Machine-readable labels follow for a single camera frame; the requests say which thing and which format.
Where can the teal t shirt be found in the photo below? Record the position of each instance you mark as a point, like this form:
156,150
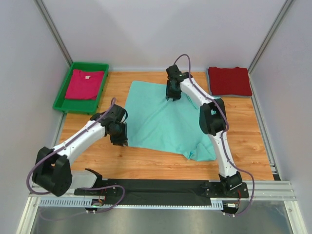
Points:
164,125

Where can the green plastic tray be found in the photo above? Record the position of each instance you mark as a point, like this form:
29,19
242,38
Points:
88,107

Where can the aluminium frame rail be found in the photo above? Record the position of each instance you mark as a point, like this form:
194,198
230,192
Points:
262,189

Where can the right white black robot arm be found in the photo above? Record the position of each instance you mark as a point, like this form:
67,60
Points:
212,121

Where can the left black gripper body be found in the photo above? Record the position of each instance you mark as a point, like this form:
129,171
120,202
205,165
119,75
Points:
120,134

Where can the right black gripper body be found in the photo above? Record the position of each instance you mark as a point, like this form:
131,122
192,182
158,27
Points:
171,92

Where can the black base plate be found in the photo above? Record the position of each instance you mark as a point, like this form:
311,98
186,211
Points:
173,192

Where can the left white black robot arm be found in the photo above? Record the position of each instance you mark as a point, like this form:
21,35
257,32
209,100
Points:
52,170

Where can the dark red folded t shirt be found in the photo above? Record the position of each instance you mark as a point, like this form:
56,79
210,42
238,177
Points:
229,81

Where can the slotted grey cable duct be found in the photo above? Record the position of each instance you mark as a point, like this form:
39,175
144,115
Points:
91,203

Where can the pink folded t shirt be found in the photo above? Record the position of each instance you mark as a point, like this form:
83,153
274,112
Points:
84,85

